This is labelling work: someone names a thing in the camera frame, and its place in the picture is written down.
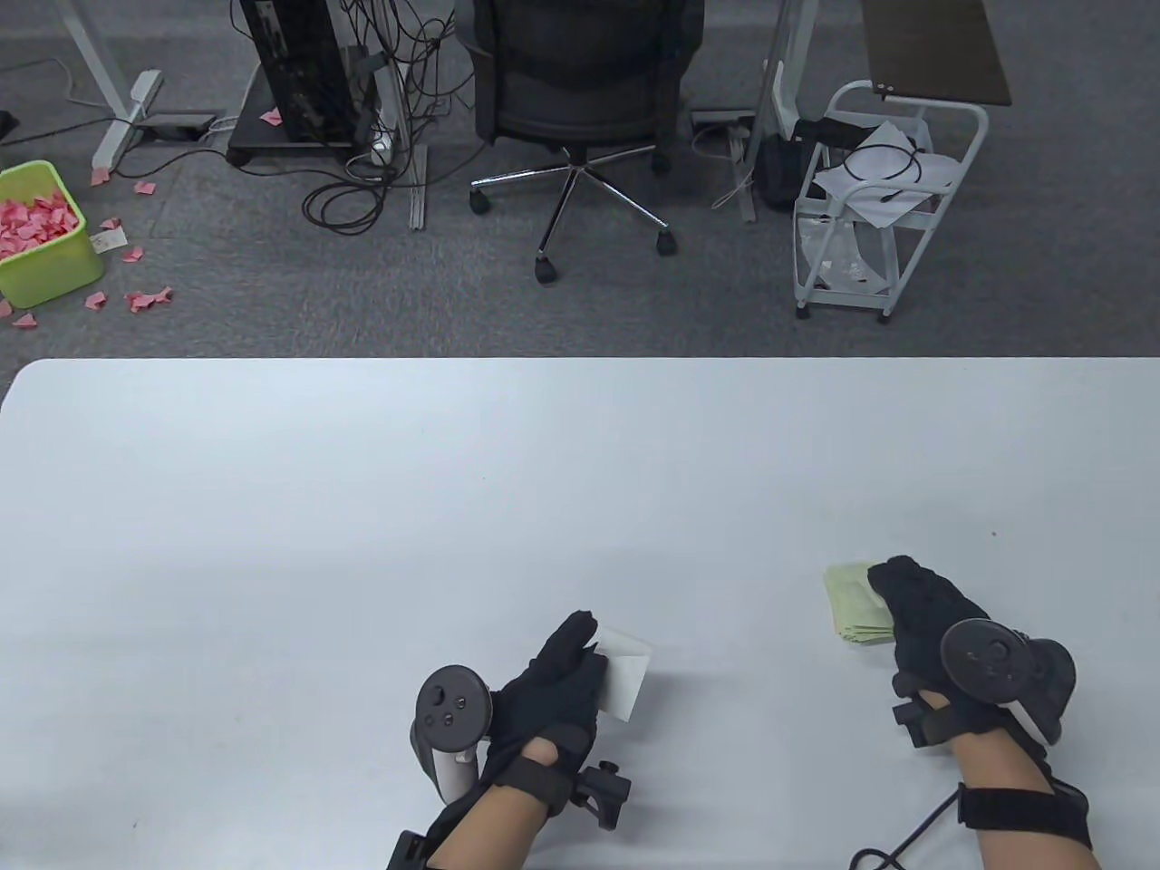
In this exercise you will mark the pile of pink paper scraps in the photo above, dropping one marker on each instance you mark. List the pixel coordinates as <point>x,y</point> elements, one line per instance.
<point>36,222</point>

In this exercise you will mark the black wheeled tower stand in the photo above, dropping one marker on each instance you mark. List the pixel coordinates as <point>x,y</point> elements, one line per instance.
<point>249,136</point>

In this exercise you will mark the black forearm box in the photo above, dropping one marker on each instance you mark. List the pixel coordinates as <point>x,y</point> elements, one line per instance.
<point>408,852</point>

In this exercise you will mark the person's right forearm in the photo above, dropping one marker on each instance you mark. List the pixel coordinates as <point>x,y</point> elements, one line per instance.
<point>1006,766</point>

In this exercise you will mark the black bag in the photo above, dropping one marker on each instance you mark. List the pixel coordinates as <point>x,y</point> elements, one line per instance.
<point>784,172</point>

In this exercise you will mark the black white handheld controller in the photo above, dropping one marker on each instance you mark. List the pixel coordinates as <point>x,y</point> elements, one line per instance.
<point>453,707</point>
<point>997,662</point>

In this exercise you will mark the person's left forearm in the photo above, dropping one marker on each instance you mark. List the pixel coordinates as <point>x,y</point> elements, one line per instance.
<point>494,829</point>

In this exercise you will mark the white desk leg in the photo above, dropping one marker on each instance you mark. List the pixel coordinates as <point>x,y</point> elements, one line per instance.
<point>770,109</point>
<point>118,109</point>
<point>391,100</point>

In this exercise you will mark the white metal cart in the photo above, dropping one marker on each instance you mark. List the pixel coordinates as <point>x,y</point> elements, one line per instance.
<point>956,181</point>

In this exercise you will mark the green plastic bin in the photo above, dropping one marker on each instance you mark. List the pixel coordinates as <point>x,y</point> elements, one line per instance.
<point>59,267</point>

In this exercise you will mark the white paper tag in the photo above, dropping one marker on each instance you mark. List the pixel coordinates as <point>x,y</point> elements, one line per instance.
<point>109,240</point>

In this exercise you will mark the brown board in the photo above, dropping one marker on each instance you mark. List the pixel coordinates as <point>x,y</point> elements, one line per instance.
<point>933,45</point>

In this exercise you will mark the single pale sticky note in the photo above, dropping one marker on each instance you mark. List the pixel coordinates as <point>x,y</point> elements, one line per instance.
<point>623,684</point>

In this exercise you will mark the white power strip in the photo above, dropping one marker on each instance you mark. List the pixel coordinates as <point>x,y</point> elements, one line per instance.
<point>720,118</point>

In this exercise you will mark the scattered pink floor scraps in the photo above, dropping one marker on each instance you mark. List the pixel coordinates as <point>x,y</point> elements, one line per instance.
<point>145,299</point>

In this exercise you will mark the person's left hand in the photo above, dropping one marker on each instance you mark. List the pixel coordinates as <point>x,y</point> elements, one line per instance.
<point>544,698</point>

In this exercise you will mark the gray floor power box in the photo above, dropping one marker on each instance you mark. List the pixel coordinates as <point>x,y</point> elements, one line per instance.
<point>177,125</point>

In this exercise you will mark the black flat device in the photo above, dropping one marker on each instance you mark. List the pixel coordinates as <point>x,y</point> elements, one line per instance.
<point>834,131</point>

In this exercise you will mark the green sticky note pad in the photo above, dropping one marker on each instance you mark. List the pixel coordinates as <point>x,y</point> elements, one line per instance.
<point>852,603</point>

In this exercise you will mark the black mesh office chair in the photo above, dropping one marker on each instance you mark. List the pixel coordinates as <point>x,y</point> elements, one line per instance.
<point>580,72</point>

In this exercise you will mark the white paper sheets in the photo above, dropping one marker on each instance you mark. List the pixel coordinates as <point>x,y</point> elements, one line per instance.
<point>870,195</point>

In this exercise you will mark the clear plastic bag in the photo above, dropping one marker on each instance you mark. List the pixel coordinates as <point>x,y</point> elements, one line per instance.
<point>852,258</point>

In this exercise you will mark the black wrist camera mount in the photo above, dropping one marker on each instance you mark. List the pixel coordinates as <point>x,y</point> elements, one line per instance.
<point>603,793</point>
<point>920,716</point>

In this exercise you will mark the white power adapter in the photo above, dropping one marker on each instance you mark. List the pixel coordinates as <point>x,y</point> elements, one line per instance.
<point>381,145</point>

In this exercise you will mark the black computer tower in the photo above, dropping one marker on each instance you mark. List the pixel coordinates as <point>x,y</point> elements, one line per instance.
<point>304,63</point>

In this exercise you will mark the person's right hand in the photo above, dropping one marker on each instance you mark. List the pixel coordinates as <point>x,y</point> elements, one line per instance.
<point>915,607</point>

